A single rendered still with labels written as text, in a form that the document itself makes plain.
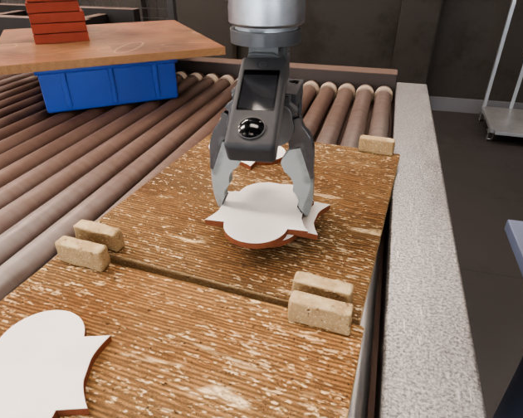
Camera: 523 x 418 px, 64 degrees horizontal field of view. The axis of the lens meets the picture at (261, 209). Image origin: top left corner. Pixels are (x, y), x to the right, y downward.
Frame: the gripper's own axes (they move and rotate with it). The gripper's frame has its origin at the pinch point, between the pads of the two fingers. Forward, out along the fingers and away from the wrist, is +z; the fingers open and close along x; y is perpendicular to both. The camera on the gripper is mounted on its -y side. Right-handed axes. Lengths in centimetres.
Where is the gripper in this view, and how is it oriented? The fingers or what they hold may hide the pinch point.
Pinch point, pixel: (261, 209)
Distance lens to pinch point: 50.6
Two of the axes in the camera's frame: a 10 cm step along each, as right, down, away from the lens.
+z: 0.0, 8.5, 5.3
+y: 2.0, -5.2, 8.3
